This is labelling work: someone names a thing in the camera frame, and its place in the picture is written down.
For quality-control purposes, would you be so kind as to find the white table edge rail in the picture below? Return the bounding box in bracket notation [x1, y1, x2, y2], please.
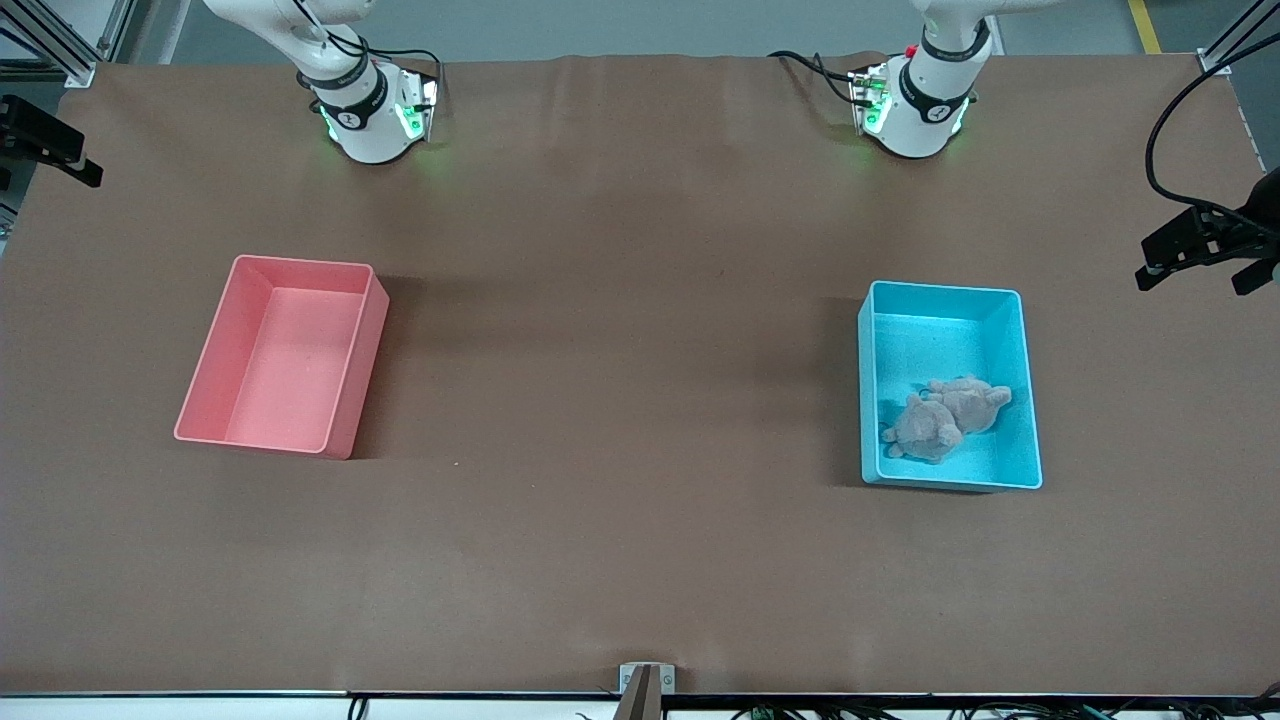
[0, 693, 1280, 720]

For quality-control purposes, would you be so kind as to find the blue plastic box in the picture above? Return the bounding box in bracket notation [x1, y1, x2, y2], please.
[857, 280, 1044, 493]

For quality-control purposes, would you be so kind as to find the silver bracket plate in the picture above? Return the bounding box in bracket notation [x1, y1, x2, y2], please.
[619, 663, 677, 695]

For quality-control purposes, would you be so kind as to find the pink plastic box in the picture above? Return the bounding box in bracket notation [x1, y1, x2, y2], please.
[173, 254, 391, 461]

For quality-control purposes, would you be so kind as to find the aluminium frame profile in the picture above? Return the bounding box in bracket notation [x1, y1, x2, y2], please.
[1195, 0, 1280, 76]
[0, 0, 136, 89]

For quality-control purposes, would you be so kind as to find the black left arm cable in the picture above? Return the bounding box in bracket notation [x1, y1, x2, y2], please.
[1145, 35, 1280, 216]

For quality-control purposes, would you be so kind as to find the silver base connector plate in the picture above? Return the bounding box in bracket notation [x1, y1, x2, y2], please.
[395, 68, 441, 143]
[848, 62, 893, 138]

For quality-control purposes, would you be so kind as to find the grey plush toy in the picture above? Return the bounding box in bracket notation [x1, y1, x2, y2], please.
[880, 393, 964, 464]
[925, 375, 1014, 437]

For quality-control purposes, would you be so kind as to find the black base cable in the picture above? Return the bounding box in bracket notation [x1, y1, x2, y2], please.
[768, 50, 861, 106]
[290, 0, 444, 96]

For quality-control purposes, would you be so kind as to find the brown table cover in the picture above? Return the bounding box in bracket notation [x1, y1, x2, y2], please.
[0, 52, 1280, 698]

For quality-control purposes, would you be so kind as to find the brown metal bar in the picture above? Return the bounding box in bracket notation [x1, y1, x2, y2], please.
[612, 666, 664, 720]

